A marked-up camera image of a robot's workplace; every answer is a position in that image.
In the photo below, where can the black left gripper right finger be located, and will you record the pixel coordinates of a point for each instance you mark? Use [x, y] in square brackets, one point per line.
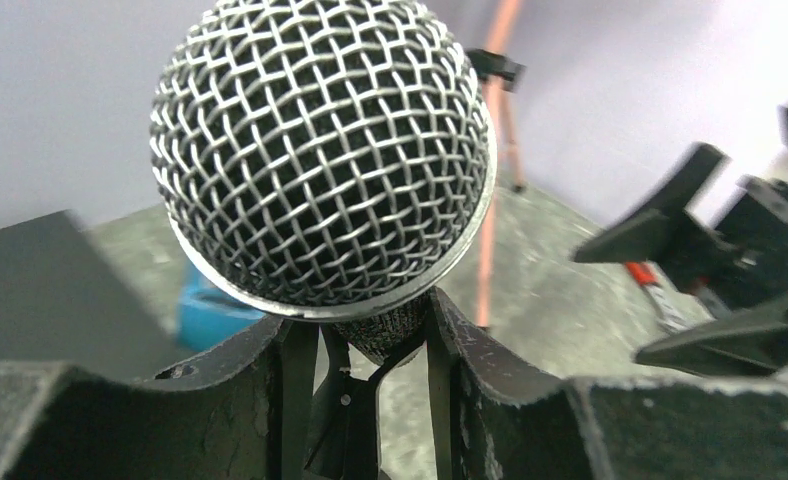
[495, 416]

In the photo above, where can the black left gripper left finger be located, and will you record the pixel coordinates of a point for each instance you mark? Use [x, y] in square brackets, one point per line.
[237, 411]

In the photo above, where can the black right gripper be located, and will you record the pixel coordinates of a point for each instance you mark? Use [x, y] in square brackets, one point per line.
[737, 264]

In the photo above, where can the blue metronome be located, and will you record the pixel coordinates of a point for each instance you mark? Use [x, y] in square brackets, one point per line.
[206, 316]

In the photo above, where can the black microphone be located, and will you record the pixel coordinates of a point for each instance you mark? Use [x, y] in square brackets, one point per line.
[324, 161]

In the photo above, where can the pink tripod music stand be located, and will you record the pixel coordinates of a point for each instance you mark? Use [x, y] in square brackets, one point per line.
[497, 73]

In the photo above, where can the red handled tool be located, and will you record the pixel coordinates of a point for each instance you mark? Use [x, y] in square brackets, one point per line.
[669, 319]

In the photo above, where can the black blue network switch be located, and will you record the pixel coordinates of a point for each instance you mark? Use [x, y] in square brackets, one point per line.
[60, 300]

